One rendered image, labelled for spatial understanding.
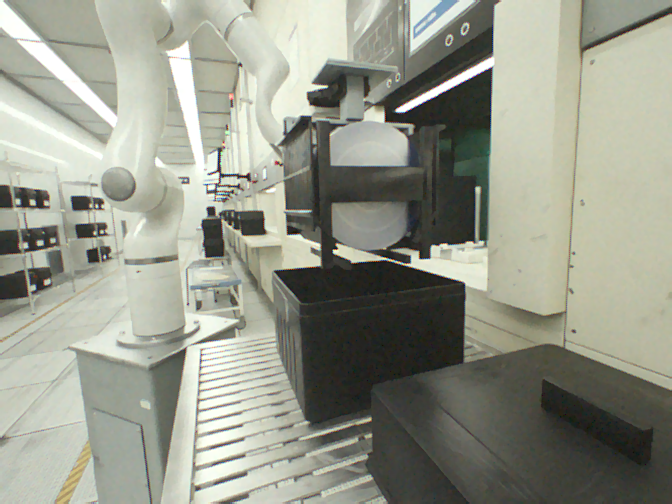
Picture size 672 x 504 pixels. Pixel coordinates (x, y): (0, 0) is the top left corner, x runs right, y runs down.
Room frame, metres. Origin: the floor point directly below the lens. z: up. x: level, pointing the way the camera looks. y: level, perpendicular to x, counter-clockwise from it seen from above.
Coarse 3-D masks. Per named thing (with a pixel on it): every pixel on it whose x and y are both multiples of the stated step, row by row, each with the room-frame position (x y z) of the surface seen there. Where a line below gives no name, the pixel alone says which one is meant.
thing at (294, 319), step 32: (288, 288) 0.51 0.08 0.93; (320, 288) 0.71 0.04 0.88; (352, 288) 0.73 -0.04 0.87; (384, 288) 0.76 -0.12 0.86; (416, 288) 0.64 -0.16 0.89; (448, 288) 0.49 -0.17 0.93; (288, 320) 0.51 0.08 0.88; (320, 320) 0.42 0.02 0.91; (352, 320) 0.44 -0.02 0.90; (384, 320) 0.46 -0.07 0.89; (416, 320) 0.47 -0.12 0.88; (448, 320) 0.49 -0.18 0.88; (288, 352) 0.52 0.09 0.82; (320, 352) 0.42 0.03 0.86; (352, 352) 0.44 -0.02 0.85; (384, 352) 0.46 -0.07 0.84; (416, 352) 0.47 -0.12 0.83; (448, 352) 0.49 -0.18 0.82; (320, 384) 0.42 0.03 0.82; (352, 384) 0.44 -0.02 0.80; (320, 416) 0.42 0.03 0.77
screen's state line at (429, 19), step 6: (444, 0) 0.82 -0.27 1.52; (450, 0) 0.80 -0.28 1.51; (456, 0) 0.78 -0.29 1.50; (438, 6) 0.84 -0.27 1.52; (444, 6) 0.82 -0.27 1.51; (450, 6) 0.80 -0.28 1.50; (432, 12) 0.86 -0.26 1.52; (438, 12) 0.84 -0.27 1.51; (444, 12) 0.82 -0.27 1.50; (426, 18) 0.88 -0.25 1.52; (432, 18) 0.86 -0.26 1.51; (438, 18) 0.84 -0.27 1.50; (420, 24) 0.91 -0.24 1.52; (426, 24) 0.88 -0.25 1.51; (414, 30) 0.93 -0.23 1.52; (420, 30) 0.91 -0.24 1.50; (414, 36) 0.93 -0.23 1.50
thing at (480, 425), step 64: (384, 384) 0.34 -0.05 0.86; (448, 384) 0.34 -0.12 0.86; (512, 384) 0.33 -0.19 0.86; (576, 384) 0.32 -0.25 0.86; (640, 384) 0.32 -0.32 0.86; (384, 448) 0.30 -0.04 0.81; (448, 448) 0.24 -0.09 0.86; (512, 448) 0.24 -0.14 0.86; (576, 448) 0.23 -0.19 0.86; (640, 448) 0.22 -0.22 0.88
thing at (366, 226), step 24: (336, 144) 0.50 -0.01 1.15; (360, 144) 0.51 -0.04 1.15; (384, 144) 0.53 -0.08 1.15; (408, 144) 0.54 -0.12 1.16; (336, 216) 0.50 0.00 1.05; (360, 216) 0.51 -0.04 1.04; (384, 216) 0.53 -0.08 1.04; (408, 216) 0.54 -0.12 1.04; (360, 240) 0.51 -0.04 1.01; (384, 240) 0.53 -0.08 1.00
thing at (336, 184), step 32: (352, 64) 0.53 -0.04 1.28; (352, 96) 0.57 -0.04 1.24; (288, 128) 0.54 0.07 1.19; (320, 128) 0.47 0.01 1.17; (288, 160) 0.60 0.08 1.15; (320, 160) 0.47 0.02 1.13; (288, 192) 0.62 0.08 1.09; (320, 192) 0.47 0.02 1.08; (352, 192) 0.48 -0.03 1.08; (384, 192) 0.50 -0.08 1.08; (416, 192) 0.52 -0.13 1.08; (288, 224) 0.63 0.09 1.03; (320, 224) 0.47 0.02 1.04; (416, 224) 0.55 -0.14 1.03; (320, 256) 0.47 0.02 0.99; (384, 256) 0.58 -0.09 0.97
